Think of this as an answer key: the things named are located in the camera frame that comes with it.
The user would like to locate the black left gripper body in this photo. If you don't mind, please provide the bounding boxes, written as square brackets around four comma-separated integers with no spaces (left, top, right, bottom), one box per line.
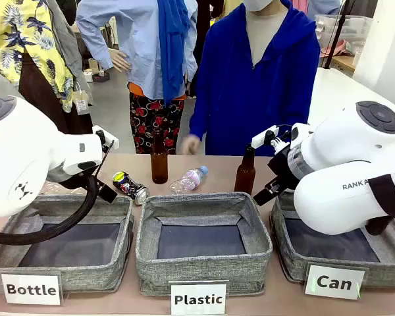
[47,169,100,192]

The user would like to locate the black stand pole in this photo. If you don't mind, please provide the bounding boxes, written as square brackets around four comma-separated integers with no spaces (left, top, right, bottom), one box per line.
[323,0,356,70]

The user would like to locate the brown skirt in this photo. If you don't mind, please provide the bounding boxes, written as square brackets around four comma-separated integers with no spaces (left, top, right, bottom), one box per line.
[18,52,95,136]

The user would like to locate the person in blue hoodie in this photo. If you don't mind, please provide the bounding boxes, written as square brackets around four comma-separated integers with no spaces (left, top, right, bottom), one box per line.
[188,0,322,157]

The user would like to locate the yellow floral shirt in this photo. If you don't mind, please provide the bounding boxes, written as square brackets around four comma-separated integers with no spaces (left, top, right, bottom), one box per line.
[0,0,75,113]

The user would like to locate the orange undershirt hem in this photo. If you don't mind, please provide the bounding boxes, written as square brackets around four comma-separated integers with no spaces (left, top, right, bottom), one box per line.
[128,82,187,101]

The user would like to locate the crushed black drink can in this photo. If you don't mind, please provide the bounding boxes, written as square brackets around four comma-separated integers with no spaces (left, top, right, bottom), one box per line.
[112,171,150,207]

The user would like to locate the black red floral skirt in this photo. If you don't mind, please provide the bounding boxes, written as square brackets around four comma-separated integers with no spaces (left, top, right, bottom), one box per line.
[128,91,186,155]

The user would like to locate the white Bottle label sign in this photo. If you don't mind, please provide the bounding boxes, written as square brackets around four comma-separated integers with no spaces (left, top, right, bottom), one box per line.
[0,272,63,305]

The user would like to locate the grey cardigan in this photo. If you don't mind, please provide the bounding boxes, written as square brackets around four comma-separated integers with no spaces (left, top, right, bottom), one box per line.
[47,0,95,107]

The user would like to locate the light blue shirt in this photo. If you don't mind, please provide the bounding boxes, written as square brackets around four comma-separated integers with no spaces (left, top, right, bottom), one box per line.
[75,0,199,101]

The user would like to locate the small blue-capped plastic bottle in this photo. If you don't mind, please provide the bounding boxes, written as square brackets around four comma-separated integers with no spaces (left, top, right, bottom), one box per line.
[169,165,209,195]

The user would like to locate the white Can label sign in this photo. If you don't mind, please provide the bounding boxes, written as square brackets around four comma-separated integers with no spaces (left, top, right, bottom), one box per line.
[303,263,367,301]

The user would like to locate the blue scarf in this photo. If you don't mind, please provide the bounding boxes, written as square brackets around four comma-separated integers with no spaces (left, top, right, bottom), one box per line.
[157,0,192,107]

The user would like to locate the pink cloth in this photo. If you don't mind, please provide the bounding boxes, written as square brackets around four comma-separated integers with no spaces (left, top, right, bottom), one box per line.
[319,38,354,57]

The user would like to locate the brown glass bottle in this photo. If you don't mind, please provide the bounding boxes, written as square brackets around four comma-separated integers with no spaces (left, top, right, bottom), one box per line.
[150,128,169,185]
[234,144,257,197]

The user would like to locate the grey jacket sleeve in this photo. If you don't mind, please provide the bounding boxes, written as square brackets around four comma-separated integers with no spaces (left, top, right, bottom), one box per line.
[0,70,20,99]

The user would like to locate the clear plastic storage boxes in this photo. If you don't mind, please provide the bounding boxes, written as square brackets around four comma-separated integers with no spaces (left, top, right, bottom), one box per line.
[315,14,373,53]

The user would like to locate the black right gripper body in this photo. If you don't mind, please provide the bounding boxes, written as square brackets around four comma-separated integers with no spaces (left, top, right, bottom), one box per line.
[267,144,301,191]

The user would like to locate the person's right hand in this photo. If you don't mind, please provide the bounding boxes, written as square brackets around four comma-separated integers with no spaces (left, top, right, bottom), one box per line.
[180,134,202,156]

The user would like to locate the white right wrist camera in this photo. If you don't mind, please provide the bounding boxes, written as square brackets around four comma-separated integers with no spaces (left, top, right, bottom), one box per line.
[251,124,292,155]

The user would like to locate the beige mannequin hand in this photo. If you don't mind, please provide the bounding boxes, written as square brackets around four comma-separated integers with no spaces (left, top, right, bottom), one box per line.
[111,49,133,74]

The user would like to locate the white face mask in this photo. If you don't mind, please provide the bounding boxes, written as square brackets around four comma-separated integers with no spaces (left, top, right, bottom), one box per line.
[242,0,286,13]

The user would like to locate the white Plastic label sign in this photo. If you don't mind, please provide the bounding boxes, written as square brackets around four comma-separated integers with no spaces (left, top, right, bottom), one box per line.
[169,280,230,316]

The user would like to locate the paper price tag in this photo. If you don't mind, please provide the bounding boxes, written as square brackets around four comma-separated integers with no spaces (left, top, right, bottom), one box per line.
[71,90,91,116]

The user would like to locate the grey fabric basket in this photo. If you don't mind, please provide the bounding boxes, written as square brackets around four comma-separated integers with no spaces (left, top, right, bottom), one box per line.
[270,189,395,290]
[135,192,273,296]
[0,193,135,294]

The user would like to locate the pink hanging garment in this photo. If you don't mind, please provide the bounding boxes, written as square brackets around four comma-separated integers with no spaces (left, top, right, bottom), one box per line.
[290,0,310,16]

